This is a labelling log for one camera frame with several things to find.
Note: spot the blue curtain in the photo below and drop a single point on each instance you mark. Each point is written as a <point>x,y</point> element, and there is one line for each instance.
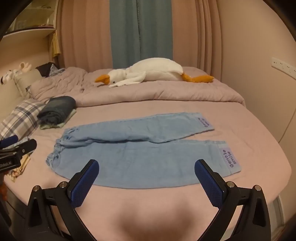
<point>138,30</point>

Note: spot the yellow hanging cloth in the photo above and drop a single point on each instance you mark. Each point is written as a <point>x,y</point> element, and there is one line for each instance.
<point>55,44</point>

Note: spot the white wall shelf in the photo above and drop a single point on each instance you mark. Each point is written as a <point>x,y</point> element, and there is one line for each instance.
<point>30,23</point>

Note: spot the pink quilted duvet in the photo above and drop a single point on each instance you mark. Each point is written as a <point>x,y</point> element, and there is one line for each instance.
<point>143,95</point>

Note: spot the white bunny plush toy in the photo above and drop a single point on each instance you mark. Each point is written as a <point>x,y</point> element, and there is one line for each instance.
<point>18,70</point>

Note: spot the folded dark blue jeans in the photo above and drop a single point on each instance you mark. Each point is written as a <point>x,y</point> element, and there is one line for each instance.
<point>57,106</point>

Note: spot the white goose plush toy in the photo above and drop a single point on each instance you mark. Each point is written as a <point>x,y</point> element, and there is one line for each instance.
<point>157,69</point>

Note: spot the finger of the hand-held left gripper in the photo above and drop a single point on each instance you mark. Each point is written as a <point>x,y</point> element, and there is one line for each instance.
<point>26,146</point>
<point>9,141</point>

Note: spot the pink curtain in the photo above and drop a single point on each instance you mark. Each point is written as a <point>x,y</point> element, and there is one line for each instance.
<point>196,34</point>
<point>85,34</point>

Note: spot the plaid pillow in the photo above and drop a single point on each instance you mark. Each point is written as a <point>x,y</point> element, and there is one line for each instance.
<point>20,118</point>

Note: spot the light blue denim pants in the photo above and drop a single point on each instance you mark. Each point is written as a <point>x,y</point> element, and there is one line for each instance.
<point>138,162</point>

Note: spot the grey pillow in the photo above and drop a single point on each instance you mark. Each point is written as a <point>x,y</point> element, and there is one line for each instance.
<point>27,80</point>

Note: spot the yellowish patterned cloth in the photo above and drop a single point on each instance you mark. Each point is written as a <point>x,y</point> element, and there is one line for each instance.
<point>17,171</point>

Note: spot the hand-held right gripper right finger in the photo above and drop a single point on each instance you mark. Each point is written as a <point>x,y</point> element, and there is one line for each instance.
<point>209,183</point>

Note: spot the folded light green garment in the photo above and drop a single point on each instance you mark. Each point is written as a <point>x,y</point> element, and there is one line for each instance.
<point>66,120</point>

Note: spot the white wall power strip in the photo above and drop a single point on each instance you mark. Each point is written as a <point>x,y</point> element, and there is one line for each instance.
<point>283,66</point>

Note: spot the dark clothing pile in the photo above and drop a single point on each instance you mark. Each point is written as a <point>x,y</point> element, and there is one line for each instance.
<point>45,68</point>

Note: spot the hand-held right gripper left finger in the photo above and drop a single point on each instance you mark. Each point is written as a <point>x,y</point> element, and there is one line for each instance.
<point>84,183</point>

